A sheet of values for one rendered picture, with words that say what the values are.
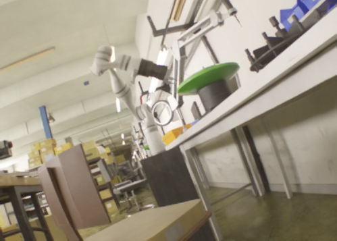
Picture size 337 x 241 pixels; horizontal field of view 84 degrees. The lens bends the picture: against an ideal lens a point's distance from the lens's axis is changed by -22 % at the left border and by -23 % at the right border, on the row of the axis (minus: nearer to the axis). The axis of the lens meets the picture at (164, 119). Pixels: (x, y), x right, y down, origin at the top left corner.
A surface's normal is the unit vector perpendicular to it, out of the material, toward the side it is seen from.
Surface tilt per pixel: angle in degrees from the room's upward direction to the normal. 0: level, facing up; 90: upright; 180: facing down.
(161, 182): 90
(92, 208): 90
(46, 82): 90
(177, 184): 90
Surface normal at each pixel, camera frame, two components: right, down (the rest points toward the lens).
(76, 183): -0.33, -0.04
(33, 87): 0.15, -0.23
